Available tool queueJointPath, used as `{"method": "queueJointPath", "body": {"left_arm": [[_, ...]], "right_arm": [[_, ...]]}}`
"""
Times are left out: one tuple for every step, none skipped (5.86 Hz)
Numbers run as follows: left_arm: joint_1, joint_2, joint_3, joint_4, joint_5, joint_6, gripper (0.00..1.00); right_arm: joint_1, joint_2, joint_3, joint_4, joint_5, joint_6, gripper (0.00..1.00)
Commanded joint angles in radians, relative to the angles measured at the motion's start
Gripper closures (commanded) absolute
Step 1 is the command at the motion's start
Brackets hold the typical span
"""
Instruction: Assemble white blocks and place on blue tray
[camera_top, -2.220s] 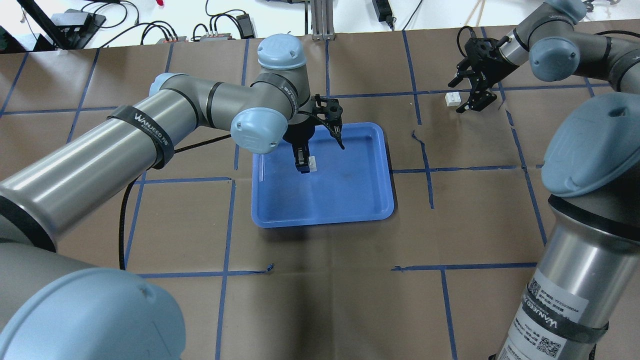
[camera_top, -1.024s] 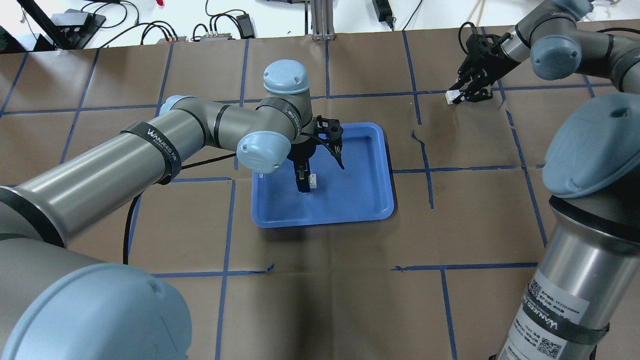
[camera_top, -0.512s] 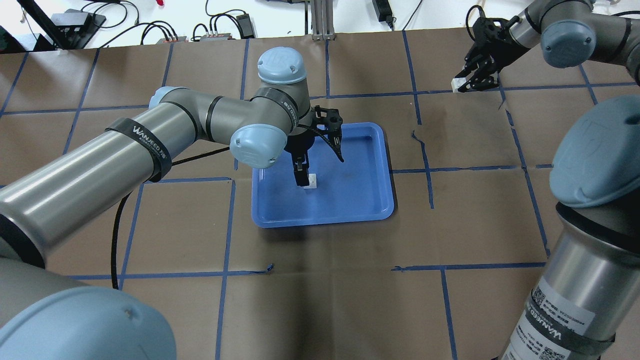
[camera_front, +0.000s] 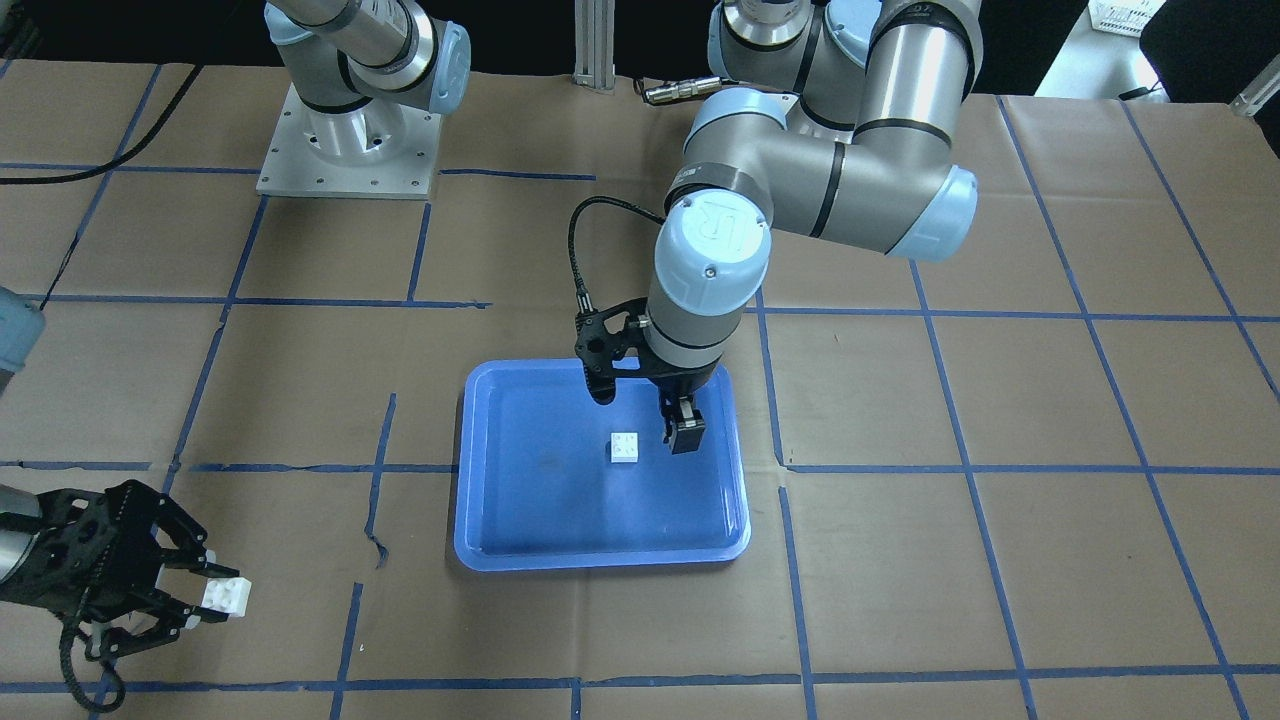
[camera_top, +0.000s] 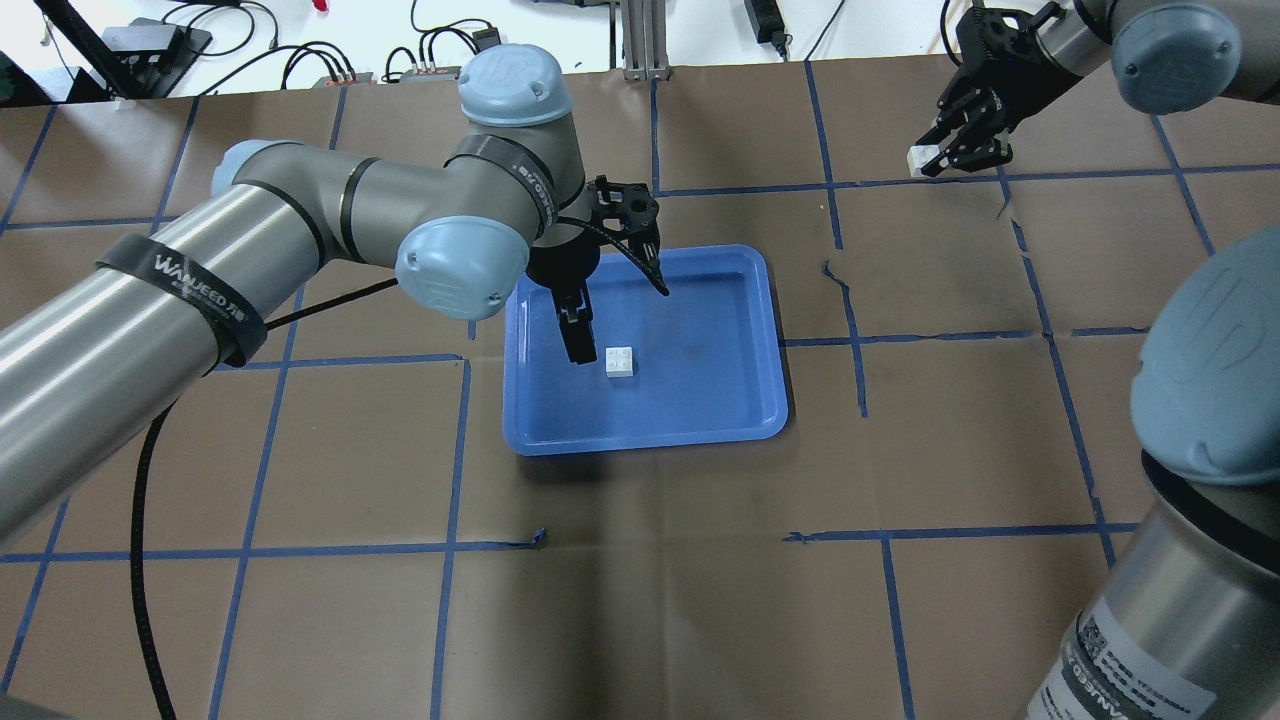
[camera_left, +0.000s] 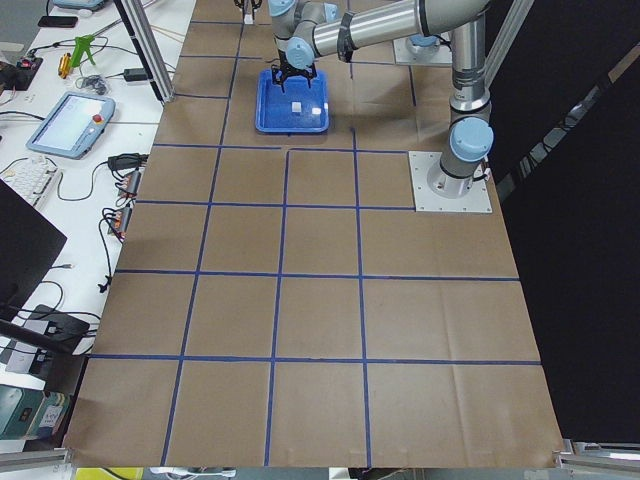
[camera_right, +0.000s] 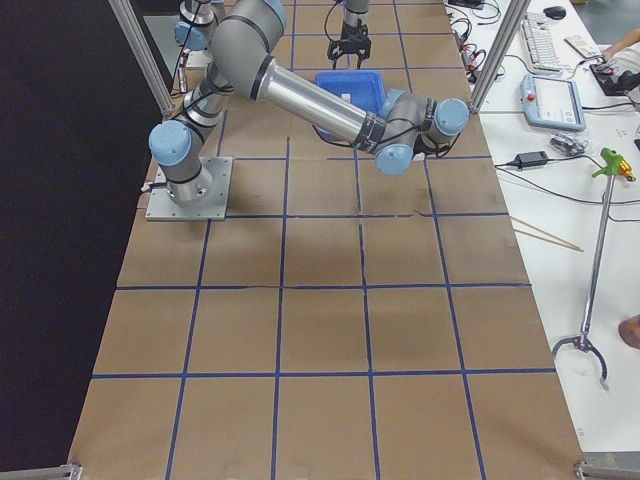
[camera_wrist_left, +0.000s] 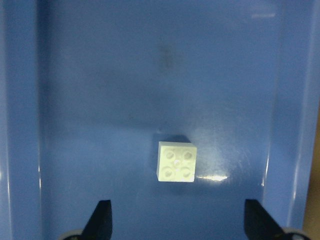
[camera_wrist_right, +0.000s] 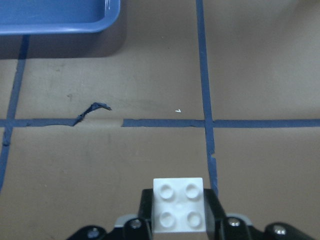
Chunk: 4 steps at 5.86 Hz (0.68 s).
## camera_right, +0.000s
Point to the computer mouse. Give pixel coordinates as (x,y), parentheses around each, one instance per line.
(555,12)

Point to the aluminium frame post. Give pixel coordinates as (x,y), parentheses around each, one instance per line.
(510,23)

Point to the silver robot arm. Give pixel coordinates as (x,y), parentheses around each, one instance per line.
(355,13)
(240,42)

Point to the white keyboard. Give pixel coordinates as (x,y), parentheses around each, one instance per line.
(540,56)

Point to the blue plastic tray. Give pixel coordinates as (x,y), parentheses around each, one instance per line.
(366,87)

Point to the black power adapter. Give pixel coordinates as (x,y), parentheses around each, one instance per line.
(530,159)

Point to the teach pendant tablet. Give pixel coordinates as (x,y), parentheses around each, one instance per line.
(552,103)

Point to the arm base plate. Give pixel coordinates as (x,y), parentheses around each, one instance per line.
(204,198)

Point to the wooden chopstick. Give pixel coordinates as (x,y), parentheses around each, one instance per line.
(524,228)

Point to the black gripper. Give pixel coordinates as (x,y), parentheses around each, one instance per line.
(351,36)

